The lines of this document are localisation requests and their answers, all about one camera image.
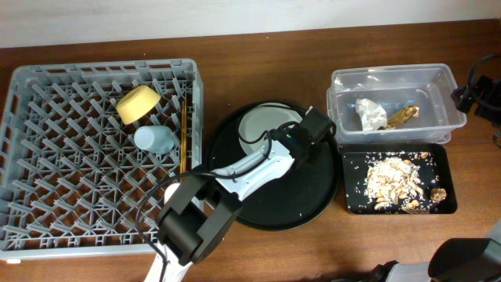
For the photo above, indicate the round black tray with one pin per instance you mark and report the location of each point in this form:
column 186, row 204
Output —
column 290, row 201

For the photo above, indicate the yellow plastic bowl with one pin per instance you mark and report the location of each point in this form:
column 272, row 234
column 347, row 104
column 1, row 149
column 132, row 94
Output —
column 137, row 103

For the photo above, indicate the pink plastic cup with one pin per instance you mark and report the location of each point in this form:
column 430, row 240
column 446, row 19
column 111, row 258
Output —
column 169, row 191

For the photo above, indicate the brown food wrapper scrap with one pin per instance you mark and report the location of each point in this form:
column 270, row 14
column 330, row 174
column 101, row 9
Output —
column 401, row 117

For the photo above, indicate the black rectangular tray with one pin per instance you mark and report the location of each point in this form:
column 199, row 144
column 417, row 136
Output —
column 448, row 206

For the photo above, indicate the grey dishwasher rack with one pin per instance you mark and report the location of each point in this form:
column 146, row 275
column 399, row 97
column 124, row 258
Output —
column 71, row 176

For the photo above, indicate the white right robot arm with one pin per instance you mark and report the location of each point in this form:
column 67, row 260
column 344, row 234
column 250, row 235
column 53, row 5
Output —
column 459, row 259

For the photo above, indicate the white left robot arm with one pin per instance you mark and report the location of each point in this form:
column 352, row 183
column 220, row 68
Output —
column 200, row 205

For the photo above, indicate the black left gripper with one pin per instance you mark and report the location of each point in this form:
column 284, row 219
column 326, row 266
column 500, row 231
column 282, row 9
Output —
column 320, row 128

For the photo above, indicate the light blue plastic cup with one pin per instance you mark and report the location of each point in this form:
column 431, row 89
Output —
column 154, row 139

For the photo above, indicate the white paper napkin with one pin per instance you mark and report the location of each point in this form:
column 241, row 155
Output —
column 372, row 115

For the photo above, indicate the pale grey round plate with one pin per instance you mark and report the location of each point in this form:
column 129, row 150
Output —
column 265, row 116

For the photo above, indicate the peanut shells and rice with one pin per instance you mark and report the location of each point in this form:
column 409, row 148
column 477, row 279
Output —
column 394, row 183

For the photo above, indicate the clear plastic bin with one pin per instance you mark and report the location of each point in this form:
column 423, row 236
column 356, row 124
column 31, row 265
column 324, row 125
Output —
column 427, row 86

